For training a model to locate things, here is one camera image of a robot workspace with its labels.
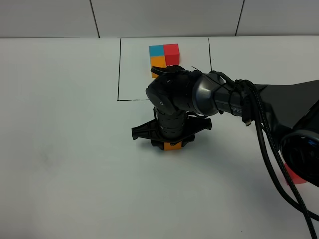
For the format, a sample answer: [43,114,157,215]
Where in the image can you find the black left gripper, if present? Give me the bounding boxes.
[132,108,212,150]

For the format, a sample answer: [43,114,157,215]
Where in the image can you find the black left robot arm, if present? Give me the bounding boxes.
[132,65,319,186]

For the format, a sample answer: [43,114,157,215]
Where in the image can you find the orange template block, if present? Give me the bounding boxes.
[150,56,166,68]

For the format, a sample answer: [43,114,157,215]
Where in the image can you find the red template block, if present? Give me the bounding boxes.
[164,44,180,65]

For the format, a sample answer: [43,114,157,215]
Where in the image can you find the blue template block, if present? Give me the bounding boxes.
[149,45,165,57]

